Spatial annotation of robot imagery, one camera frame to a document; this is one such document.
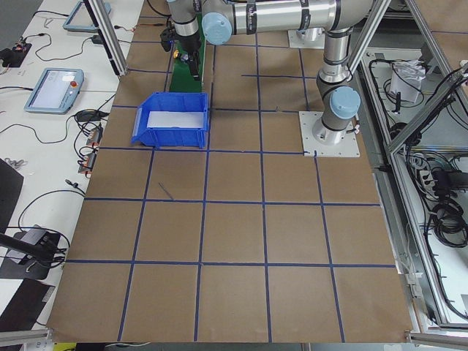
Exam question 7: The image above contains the teach pendant near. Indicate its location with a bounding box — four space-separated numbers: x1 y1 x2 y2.
24 68 85 115

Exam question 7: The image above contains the green conveyor belt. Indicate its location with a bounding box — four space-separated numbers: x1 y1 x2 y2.
169 15 205 93

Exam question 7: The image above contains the white foam pad left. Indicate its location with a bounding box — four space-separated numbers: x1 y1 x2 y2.
147 111 205 128

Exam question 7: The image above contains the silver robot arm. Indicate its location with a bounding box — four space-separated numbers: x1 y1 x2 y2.
160 0 372 146

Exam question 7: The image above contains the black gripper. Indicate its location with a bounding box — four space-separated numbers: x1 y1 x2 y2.
181 34 201 80

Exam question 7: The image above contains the teach pendant far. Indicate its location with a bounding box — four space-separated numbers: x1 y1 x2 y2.
62 1 97 33

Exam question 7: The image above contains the left blue plastic bin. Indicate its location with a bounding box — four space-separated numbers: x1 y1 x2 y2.
131 92 208 148

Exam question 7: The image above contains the aluminium frame post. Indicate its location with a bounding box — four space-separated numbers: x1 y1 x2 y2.
83 0 128 77

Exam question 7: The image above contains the teach pendant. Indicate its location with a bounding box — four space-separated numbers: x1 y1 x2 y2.
24 68 85 115
62 1 97 33

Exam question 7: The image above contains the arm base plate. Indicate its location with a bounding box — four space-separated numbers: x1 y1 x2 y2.
288 28 325 50
299 111 360 158

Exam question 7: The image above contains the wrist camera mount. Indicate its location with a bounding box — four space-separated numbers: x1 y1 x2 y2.
160 28 173 52

